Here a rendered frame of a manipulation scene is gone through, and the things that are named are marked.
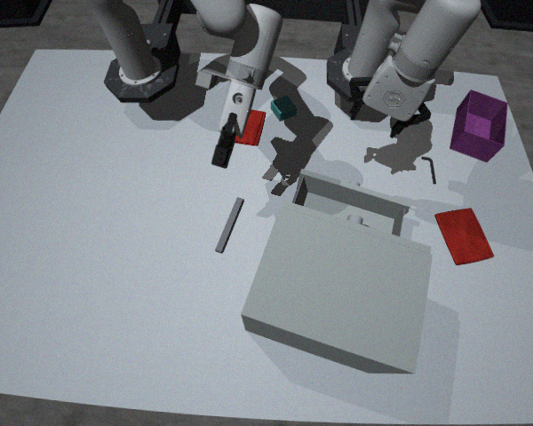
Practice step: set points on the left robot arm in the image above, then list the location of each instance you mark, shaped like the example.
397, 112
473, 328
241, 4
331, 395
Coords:
434, 33

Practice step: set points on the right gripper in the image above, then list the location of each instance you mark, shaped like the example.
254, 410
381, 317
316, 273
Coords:
237, 125

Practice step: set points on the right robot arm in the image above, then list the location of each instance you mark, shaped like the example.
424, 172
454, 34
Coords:
253, 48

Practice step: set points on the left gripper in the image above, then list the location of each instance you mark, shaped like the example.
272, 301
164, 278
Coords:
392, 92

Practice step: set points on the purple open-top box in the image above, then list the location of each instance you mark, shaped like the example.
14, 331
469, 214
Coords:
485, 121

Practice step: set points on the black allen key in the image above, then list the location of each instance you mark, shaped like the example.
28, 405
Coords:
432, 166

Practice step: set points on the grey flat bar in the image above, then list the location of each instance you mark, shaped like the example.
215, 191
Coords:
229, 225

